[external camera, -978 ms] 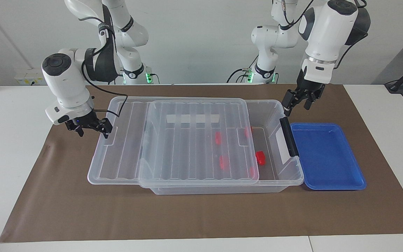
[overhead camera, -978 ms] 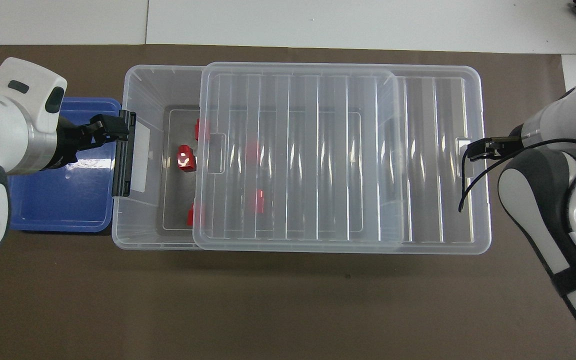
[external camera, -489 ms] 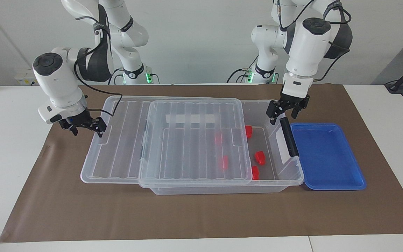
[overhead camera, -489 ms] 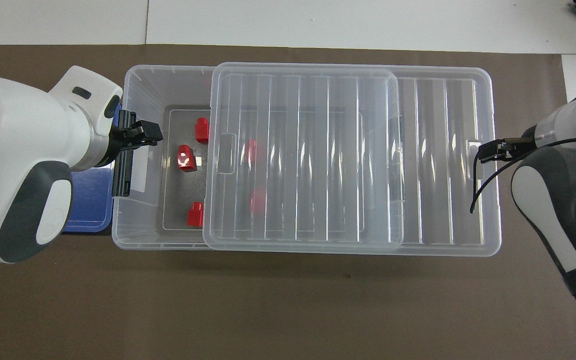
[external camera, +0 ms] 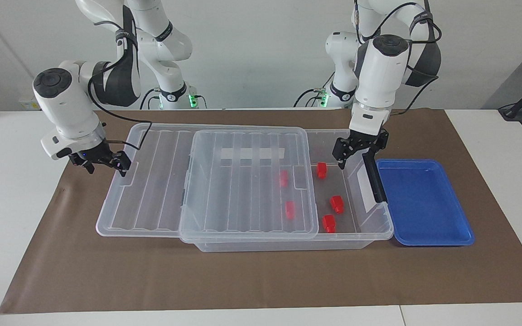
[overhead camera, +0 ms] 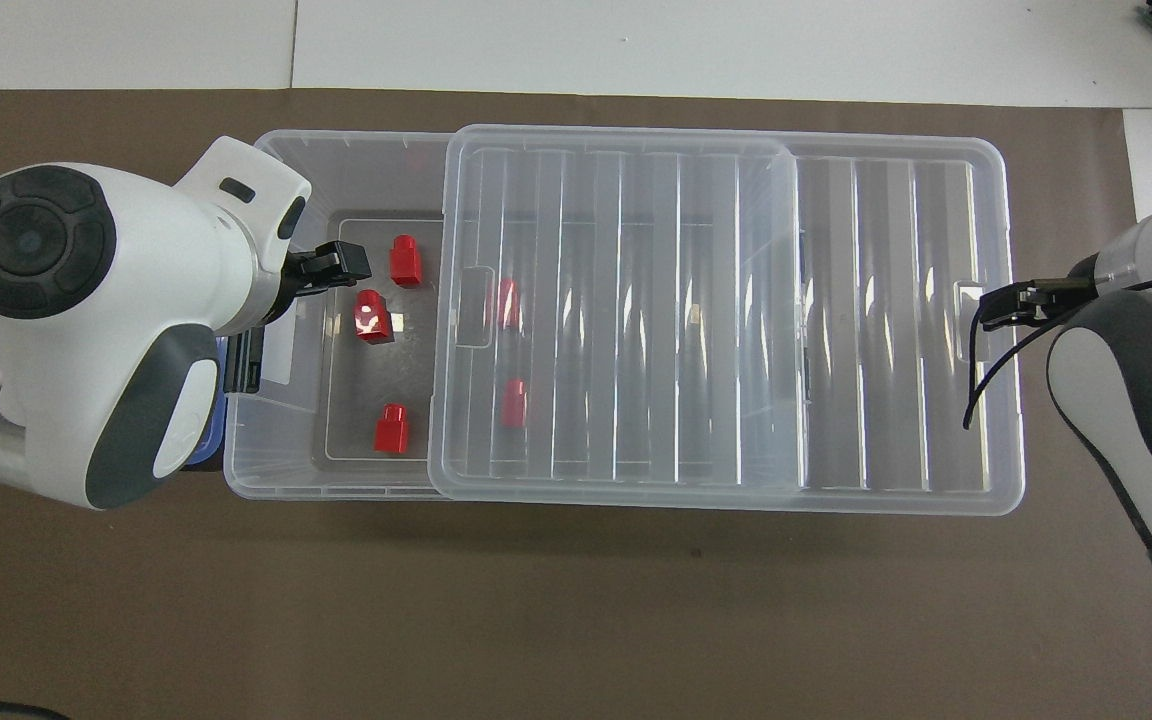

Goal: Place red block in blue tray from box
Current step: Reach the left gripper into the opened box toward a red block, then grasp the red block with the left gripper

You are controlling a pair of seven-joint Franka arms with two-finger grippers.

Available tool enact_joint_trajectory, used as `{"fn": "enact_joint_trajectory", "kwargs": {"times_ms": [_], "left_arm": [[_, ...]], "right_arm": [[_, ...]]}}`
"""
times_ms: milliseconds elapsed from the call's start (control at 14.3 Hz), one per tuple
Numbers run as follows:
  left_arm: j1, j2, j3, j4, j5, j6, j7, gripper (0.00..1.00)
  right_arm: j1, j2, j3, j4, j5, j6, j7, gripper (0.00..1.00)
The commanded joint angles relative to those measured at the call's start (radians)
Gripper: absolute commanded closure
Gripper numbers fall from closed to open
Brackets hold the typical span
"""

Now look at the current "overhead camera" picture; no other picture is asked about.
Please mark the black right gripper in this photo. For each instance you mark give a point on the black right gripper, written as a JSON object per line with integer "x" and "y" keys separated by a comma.
{"x": 1084, "y": 278}

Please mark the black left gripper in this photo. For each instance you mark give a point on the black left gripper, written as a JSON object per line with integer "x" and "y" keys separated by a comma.
{"x": 296, "y": 270}

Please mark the red block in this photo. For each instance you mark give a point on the red block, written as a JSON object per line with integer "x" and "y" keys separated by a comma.
{"x": 372, "y": 318}
{"x": 392, "y": 430}
{"x": 405, "y": 262}
{"x": 514, "y": 404}
{"x": 508, "y": 305}

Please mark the clear ribbed plastic lid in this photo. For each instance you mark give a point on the clear ribbed plastic lid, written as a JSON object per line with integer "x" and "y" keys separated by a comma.
{"x": 886, "y": 330}

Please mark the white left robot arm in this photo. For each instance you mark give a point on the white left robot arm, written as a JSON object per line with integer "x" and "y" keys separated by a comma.
{"x": 136, "y": 300}

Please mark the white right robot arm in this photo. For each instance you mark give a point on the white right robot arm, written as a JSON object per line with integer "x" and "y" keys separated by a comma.
{"x": 1116, "y": 400}

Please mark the clear plastic storage box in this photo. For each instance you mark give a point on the clear plastic storage box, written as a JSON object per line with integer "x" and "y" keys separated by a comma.
{"x": 376, "y": 375}

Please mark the blue plastic tray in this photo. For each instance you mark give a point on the blue plastic tray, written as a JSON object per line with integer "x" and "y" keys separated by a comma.
{"x": 208, "y": 440}

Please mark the brown paper table mat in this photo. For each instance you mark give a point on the brown paper table mat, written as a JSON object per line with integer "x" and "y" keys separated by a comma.
{"x": 536, "y": 620}

